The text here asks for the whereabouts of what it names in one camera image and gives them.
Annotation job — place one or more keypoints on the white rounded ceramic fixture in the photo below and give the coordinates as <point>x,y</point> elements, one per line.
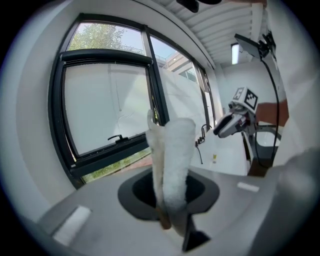
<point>266,140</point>

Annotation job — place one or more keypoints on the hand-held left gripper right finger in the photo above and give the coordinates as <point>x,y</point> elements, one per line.
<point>237,212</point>

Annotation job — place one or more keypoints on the black tablet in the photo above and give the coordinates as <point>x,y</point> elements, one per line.
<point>247,45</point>

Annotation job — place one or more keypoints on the small yellow bottle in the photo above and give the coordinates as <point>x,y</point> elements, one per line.
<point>214,158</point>

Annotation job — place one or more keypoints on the black window frame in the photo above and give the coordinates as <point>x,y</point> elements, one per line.
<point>56,100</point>

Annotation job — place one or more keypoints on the rectangular ceiling light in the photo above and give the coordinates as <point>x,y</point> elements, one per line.
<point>235,53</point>

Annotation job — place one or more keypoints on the black blind cassette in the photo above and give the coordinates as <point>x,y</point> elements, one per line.
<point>105,56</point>

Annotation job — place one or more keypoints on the person's right forearm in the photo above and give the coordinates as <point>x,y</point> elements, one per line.
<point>271,112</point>

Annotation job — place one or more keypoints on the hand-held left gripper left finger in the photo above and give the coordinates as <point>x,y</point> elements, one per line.
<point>105,215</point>

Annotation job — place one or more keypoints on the white roller blind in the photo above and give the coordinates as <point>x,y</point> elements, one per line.
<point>100,105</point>

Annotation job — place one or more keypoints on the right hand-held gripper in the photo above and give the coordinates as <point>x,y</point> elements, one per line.
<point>246,102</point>

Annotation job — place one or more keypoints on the beige cleaning cloth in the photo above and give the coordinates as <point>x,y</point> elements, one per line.
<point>177,150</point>

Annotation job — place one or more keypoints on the black tablet stand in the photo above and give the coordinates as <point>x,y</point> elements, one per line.
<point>276,100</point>

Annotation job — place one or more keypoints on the black hand shower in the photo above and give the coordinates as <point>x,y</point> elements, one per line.
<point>199,153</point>

